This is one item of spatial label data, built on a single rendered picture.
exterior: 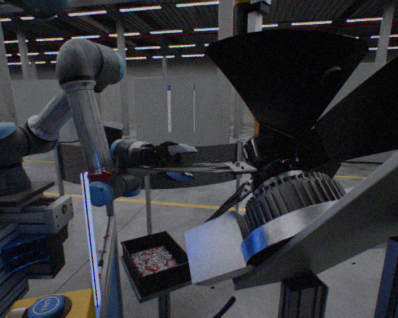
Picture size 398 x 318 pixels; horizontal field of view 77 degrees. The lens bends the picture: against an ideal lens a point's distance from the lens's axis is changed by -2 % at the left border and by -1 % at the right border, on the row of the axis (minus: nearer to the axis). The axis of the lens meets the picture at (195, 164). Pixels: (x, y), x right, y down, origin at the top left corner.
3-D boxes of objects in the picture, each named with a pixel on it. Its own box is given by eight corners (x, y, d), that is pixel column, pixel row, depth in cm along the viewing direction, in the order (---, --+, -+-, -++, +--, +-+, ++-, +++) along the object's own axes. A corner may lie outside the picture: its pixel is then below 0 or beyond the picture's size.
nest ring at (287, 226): (328, 259, 65) (321, 244, 67) (416, 212, 44) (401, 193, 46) (230, 275, 58) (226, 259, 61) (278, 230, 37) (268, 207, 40)
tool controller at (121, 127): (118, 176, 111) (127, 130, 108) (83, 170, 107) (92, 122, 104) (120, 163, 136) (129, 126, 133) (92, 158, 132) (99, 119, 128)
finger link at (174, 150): (205, 140, 68) (181, 146, 74) (192, 140, 64) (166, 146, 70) (207, 151, 68) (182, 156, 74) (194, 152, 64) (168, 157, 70)
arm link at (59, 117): (-3, 138, 92) (84, 29, 72) (34, 134, 106) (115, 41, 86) (16, 164, 92) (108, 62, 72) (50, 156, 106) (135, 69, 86)
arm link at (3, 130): (-31, 165, 82) (-40, 123, 79) (10, 157, 95) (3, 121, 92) (-5, 167, 79) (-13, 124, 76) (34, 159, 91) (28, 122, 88)
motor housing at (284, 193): (326, 258, 63) (304, 211, 70) (398, 218, 45) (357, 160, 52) (241, 272, 57) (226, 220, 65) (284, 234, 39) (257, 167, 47)
